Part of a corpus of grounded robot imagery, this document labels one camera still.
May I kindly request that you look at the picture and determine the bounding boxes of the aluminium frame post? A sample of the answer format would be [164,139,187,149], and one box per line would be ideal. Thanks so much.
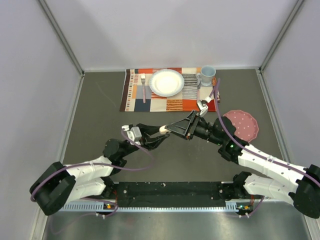
[36,0,85,76]
[259,0,306,74]

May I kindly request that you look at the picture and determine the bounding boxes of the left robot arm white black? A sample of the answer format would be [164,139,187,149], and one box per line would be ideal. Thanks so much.
[29,124,170,216]

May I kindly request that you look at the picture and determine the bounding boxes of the pink handled knife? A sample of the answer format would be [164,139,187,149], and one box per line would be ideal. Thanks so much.
[196,83,201,102]

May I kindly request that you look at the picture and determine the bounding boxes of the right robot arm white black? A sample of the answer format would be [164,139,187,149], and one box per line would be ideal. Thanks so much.
[160,111,320,219]

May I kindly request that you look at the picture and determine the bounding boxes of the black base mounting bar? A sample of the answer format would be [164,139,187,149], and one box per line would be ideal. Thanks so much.
[114,181,239,208]

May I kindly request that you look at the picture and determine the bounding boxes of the pink dotted plate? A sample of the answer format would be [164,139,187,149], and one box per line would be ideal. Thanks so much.
[223,110,259,143]

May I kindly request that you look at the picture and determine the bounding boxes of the white plate with blue rim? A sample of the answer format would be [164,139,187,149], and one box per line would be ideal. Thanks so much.
[148,69,185,97]

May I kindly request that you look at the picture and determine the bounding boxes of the beige case with black oval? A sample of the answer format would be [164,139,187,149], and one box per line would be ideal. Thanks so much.
[159,125,170,135]

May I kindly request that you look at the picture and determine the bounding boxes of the light blue mug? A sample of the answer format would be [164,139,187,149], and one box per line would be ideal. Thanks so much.
[196,65,216,87]

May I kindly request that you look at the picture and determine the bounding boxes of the multicoloured patchwork placemat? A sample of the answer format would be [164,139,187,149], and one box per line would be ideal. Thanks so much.
[119,67,217,112]

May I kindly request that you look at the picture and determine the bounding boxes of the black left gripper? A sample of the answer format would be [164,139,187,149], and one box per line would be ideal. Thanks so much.
[119,123,170,158]

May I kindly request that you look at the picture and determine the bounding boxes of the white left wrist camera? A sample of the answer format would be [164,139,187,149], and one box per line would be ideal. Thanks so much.
[121,125,142,146]

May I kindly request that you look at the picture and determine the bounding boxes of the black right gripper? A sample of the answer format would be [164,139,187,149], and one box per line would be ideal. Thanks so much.
[166,110,224,146]

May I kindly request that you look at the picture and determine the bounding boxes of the grey slotted cable duct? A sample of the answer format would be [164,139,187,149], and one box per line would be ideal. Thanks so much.
[59,201,244,213]

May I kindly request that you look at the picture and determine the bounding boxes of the pink handled metal fork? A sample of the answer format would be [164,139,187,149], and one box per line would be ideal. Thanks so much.
[140,73,146,104]

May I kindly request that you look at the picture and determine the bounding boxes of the aluminium frame post left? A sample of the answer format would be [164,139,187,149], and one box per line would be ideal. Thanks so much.
[36,0,85,76]

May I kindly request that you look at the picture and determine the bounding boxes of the aluminium frame post right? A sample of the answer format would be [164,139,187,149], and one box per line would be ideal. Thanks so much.
[259,0,306,74]

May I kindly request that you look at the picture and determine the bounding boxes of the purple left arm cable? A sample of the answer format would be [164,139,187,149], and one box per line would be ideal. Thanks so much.
[30,129,156,218]

